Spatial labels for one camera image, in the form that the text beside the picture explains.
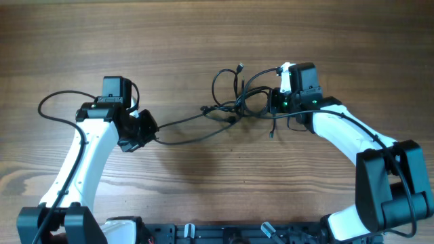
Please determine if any black usb cable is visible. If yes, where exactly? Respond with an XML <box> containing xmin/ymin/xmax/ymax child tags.
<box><xmin>199</xmin><ymin>67</ymin><xmax>277</xmax><ymax>140</ymax></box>
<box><xmin>154</xmin><ymin>62</ymin><xmax>272</xmax><ymax>146</ymax></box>

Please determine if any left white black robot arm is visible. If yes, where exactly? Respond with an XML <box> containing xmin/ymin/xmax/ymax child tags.
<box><xmin>16</xmin><ymin>76</ymin><xmax>158</xmax><ymax>243</ymax></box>

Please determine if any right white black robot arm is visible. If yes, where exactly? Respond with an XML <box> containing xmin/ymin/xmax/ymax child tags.
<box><xmin>269</xmin><ymin>62</ymin><xmax>433</xmax><ymax>243</ymax></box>

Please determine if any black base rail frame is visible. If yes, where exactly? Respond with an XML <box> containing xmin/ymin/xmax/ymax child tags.
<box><xmin>104</xmin><ymin>216</ymin><xmax>384</xmax><ymax>244</ymax></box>

